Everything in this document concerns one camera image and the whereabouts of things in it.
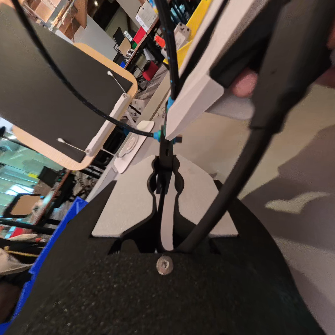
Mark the white cardboard box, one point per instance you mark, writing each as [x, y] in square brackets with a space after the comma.
[146, 13]

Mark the white power adapter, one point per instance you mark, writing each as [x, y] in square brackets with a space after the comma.
[182, 35]

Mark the yellow plastic bin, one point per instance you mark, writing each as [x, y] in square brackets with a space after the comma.
[199, 15]

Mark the wooden work table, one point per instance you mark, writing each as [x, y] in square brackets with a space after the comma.
[146, 39]

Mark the black board on white stand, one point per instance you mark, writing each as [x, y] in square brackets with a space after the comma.
[39, 91]

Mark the orange traffic cone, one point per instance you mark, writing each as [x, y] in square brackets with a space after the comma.
[159, 41]

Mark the black square video switch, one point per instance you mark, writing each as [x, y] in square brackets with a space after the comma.
[165, 157]

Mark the grey desk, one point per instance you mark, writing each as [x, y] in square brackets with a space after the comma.
[288, 170]

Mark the red plastic bin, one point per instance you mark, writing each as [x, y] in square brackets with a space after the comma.
[140, 35]

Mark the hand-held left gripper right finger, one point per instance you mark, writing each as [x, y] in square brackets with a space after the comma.
[204, 204]

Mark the blue plastic bin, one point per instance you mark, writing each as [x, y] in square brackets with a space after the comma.
[39, 261]

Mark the person's right hand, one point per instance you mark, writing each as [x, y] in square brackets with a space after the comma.
[244, 83]

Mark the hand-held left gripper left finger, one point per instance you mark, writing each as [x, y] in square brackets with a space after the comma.
[125, 209]

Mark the black thread tangle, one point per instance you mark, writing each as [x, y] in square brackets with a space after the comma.
[161, 113]

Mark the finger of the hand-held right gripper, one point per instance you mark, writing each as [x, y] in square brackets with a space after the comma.
[206, 26]
[199, 99]

